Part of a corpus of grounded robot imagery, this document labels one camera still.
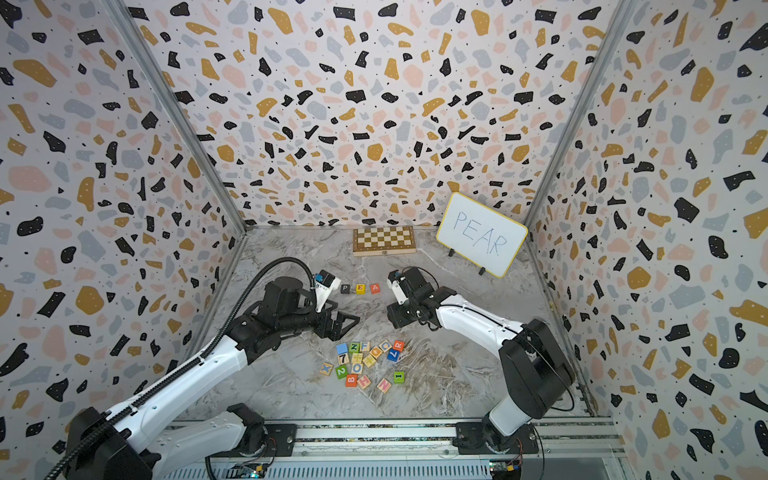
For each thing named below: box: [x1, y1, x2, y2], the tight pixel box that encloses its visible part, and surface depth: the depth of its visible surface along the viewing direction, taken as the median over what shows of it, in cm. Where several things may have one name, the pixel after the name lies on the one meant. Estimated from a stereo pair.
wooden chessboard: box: [353, 226, 417, 256], surface depth 115 cm
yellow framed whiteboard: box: [436, 192, 529, 279], surface depth 107 cm
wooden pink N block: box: [376, 378, 392, 394], surface depth 83 cm
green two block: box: [335, 365, 349, 380], surface depth 86 cm
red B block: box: [345, 374, 359, 388], surface depth 85 cm
